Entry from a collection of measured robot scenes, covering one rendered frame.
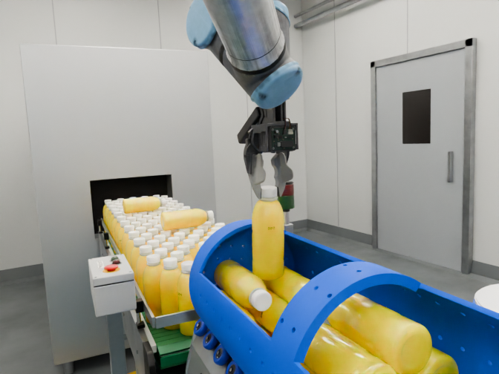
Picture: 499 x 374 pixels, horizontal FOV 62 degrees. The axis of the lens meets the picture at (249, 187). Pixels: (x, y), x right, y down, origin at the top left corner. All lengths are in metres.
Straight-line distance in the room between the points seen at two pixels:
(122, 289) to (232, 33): 0.75
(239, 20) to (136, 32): 4.79
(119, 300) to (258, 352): 0.56
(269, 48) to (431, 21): 4.23
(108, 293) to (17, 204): 3.96
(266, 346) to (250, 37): 0.43
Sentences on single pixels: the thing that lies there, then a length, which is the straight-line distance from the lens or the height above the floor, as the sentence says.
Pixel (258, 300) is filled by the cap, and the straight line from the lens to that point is 0.83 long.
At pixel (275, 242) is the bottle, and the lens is 0.88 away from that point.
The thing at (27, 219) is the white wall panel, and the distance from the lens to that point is 5.06.
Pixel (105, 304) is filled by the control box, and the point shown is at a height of 1.03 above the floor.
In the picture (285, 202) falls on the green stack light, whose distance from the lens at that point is 1.52.
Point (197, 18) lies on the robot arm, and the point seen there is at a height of 1.63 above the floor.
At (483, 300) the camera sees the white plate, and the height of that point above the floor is 1.04.
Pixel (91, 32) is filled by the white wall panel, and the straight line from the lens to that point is 5.21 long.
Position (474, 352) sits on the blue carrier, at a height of 1.11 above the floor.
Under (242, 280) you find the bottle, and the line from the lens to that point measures 0.87.
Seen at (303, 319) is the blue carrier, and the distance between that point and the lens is 0.58.
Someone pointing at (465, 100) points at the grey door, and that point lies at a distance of 4.40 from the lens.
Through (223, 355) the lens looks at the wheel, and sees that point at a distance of 0.96.
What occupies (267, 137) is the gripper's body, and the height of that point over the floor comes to 1.43.
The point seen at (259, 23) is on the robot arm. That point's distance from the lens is 0.57.
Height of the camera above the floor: 1.43
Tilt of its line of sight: 7 degrees down
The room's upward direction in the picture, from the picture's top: 3 degrees counter-clockwise
